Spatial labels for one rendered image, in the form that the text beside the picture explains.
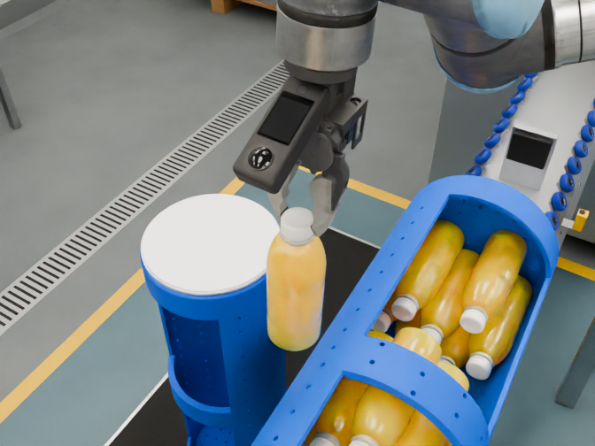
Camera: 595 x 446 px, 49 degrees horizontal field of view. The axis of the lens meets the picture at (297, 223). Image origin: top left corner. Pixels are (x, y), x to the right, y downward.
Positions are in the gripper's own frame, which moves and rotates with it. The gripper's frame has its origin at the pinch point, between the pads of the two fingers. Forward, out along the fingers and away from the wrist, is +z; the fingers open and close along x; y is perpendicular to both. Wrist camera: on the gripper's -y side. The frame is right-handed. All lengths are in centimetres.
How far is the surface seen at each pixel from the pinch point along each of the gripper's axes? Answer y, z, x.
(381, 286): 17.4, 22.4, -6.5
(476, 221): 47, 28, -14
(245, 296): 21, 44, 20
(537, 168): 88, 39, -18
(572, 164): 96, 40, -25
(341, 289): 105, 124, 30
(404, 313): 22.3, 31.5, -9.9
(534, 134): 87, 31, -15
